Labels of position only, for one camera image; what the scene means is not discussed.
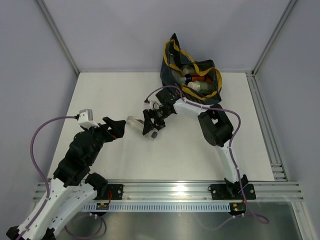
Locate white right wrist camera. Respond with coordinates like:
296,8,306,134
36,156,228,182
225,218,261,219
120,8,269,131
144,99,157,110

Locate green bottle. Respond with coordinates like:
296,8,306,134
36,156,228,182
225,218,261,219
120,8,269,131
187,80,216,95
182,65,196,75

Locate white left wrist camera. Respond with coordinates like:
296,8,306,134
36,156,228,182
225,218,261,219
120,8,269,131
75,108,99,129

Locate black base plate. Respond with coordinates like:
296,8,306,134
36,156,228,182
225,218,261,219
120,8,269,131
98,184,124,201
208,183,257,200

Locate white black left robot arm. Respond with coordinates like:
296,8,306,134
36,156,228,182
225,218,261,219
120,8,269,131
6,110,126,240

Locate orange spray bottle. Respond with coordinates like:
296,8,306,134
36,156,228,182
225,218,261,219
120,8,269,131
205,75,214,83

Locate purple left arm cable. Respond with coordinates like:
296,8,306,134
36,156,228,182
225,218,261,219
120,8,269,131
14,115,107,240

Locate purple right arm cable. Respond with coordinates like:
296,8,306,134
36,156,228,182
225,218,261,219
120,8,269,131
144,85,270,231

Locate aluminium mounting rail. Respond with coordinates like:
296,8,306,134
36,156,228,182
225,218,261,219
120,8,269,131
109,180,304,202

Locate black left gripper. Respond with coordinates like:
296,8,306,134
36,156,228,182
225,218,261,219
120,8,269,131
82,117,126,165

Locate orange bottle blue cap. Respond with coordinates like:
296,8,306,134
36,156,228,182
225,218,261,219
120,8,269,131
184,74,205,82

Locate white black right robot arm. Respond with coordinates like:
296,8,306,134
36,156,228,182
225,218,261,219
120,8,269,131
142,86,249,200

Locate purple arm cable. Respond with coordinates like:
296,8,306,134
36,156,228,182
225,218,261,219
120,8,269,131
14,115,107,240
144,85,270,231

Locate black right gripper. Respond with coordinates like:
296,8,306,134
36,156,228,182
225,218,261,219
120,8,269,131
143,106,172,135

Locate navy canvas bag yellow handles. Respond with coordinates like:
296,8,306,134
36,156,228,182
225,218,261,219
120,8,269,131
160,33,223,105

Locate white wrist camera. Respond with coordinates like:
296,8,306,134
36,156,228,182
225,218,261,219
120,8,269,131
144,99,157,110
75,108,99,129

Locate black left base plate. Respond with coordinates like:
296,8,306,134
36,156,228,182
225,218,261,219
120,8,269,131
98,184,124,201

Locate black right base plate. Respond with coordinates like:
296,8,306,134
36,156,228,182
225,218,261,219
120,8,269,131
208,183,257,200

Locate green bottle front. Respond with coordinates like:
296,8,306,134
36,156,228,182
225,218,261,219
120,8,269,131
182,65,196,75

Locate clear square bottle black label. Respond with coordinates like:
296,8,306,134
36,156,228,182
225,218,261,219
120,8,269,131
126,116,158,139

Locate white slotted cable duct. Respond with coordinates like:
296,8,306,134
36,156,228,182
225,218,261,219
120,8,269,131
81,202,231,213

